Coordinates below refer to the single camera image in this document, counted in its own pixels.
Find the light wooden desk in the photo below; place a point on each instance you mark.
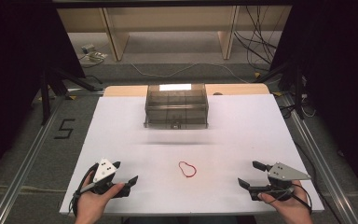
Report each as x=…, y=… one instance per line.
x=115, y=34

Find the black metal stand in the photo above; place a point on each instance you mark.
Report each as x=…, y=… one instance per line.
x=46, y=99
x=298, y=90

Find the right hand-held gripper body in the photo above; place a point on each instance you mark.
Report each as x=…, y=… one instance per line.
x=284, y=174

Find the person's right hand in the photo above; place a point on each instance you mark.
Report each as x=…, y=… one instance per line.
x=290, y=208

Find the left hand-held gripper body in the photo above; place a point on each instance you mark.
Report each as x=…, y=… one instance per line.
x=105, y=169

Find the person's left hand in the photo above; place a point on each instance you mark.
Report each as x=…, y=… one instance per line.
x=90, y=203

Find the black curtain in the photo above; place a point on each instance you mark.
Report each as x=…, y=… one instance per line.
x=15, y=62
x=341, y=77

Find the clear smoky drawer box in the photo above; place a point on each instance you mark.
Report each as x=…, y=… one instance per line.
x=176, y=107

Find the aluminium floor rail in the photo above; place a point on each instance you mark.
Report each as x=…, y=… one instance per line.
x=320, y=161
x=28, y=161

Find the grey power adapter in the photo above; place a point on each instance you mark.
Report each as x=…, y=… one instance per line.
x=88, y=48

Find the red rubber band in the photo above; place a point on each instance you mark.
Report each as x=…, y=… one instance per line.
x=195, y=170

